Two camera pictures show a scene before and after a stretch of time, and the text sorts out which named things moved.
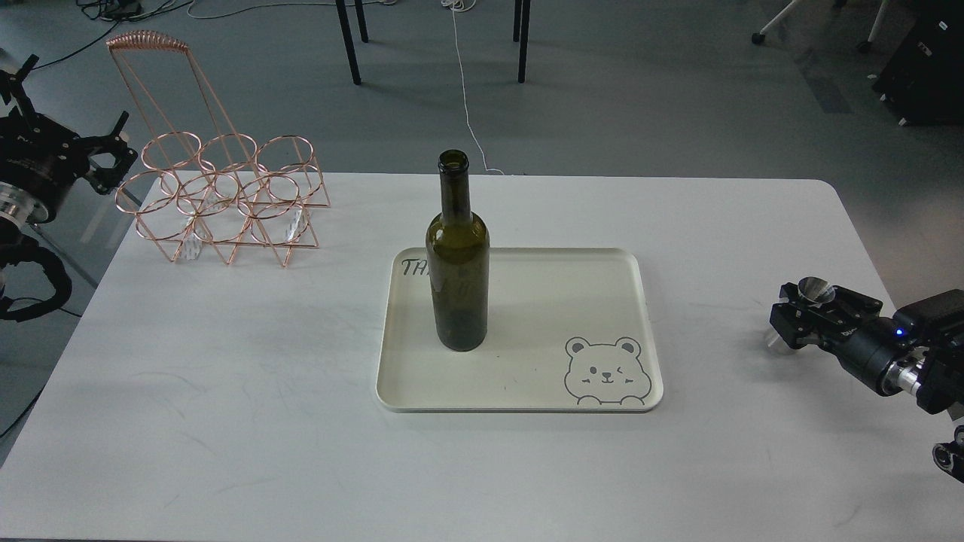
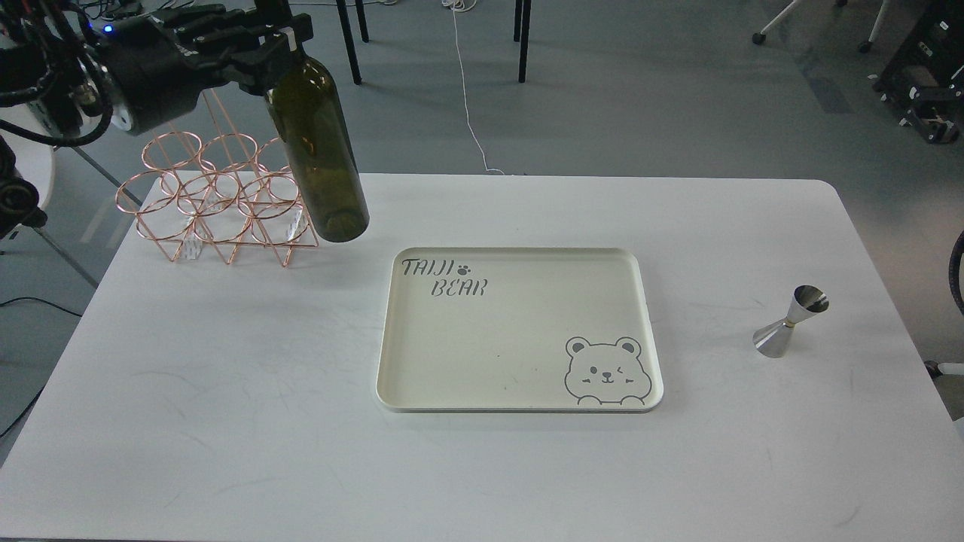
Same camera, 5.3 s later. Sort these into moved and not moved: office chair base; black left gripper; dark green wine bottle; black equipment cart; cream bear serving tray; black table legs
Moved: black left gripper; dark green wine bottle
Not moved: cream bear serving tray; black equipment cart; black table legs; office chair base
